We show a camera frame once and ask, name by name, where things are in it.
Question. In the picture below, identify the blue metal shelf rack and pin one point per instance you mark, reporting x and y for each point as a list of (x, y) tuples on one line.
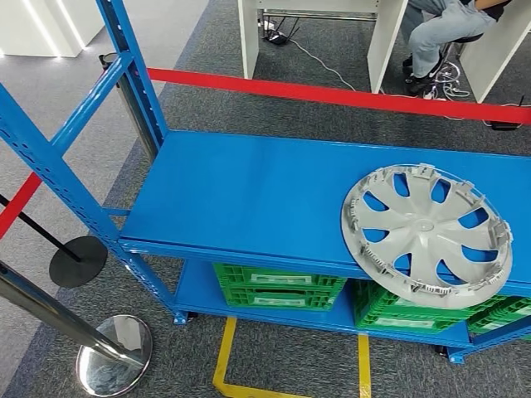
[(248, 192)]

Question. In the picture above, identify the red barrier belt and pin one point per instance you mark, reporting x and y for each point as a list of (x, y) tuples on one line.
[(290, 88), (20, 206)]

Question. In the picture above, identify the white desk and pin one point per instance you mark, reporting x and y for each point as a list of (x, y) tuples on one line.
[(489, 60), (248, 44)]

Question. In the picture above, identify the black router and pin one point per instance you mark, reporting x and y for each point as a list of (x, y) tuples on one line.
[(278, 37)]

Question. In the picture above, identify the chrome stanchion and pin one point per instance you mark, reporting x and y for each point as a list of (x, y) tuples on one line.
[(139, 129), (116, 357)]

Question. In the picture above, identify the grey wheel hubcap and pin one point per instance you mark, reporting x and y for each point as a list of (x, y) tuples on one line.
[(423, 231)]

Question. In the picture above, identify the black base stanchion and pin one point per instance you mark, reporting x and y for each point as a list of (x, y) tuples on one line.
[(78, 263)]

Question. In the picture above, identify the person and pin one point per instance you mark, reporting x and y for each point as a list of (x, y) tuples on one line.
[(431, 38)]

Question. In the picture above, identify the black stool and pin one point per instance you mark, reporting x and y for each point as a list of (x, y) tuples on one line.
[(468, 38)]

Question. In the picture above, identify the black box device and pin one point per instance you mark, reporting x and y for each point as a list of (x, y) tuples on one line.
[(504, 126)]

